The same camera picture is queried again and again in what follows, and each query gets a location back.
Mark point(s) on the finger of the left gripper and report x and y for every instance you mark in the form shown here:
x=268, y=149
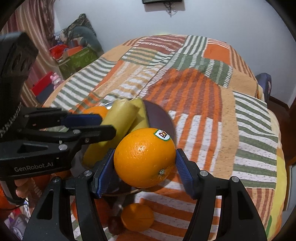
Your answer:
x=73, y=137
x=46, y=119

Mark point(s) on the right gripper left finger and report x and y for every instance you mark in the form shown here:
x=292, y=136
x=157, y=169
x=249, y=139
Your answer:
x=51, y=218

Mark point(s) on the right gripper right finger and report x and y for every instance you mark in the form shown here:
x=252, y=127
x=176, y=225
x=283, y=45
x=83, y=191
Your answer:
x=239, y=219

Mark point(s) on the long yellow banana piece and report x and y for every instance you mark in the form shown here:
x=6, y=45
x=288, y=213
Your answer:
x=121, y=117

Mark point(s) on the large red tomato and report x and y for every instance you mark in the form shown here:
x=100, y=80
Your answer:
x=103, y=210

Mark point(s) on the large orange with sticker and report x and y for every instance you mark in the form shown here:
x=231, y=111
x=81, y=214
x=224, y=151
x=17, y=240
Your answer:
x=145, y=157

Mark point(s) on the tangerine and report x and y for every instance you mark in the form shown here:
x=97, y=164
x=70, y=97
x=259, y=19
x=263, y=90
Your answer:
x=137, y=217

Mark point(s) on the left hand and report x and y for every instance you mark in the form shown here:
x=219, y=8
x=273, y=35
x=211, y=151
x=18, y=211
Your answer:
x=24, y=187

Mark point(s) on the medium orange on plate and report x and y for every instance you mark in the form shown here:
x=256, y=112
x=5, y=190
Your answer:
x=100, y=110

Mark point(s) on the red box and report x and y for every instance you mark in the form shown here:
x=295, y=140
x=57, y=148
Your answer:
x=43, y=88

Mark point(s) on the pink bunny toy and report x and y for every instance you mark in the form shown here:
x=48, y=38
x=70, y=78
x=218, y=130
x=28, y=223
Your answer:
x=56, y=80

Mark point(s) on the short banana piece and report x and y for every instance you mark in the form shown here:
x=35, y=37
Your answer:
x=141, y=120

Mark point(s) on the green storage box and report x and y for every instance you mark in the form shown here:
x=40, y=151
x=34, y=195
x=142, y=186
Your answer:
x=76, y=62

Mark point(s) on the purple plate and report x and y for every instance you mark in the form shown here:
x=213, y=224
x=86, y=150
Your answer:
x=157, y=118

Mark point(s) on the dark pillow pile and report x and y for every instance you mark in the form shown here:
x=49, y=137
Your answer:
x=82, y=31

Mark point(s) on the striped curtain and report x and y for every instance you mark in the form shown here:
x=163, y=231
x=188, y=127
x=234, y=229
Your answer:
x=36, y=18

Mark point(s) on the patchwork striped bedspread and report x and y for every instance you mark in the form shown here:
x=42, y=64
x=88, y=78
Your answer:
x=222, y=121

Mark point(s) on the blue chair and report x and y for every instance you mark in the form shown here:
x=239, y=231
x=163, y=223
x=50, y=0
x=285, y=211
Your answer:
x=264, y=80

